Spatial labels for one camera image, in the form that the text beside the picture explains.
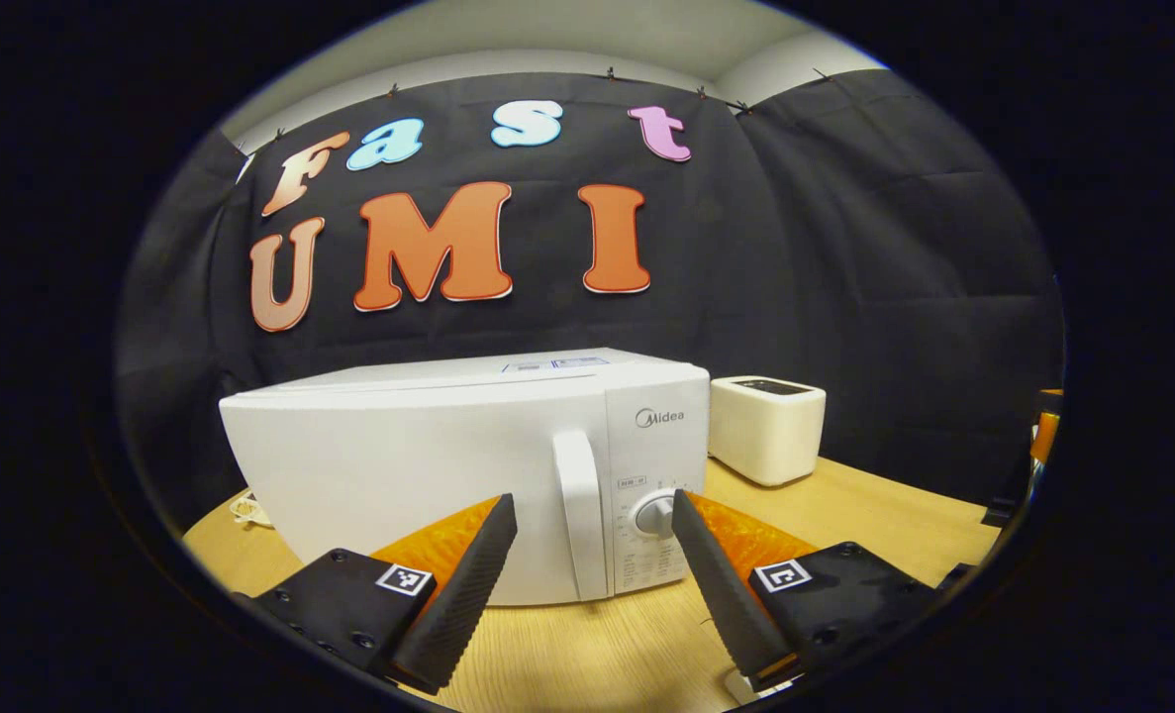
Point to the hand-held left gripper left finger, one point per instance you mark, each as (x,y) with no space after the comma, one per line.
(463,604)

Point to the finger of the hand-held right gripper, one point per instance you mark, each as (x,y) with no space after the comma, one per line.
(1044,436)

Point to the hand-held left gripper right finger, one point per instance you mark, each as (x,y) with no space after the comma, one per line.
(726,594)

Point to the white microwave oven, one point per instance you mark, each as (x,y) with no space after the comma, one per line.
(399,456)

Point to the white toaster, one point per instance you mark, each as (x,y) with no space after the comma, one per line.
(765,436)

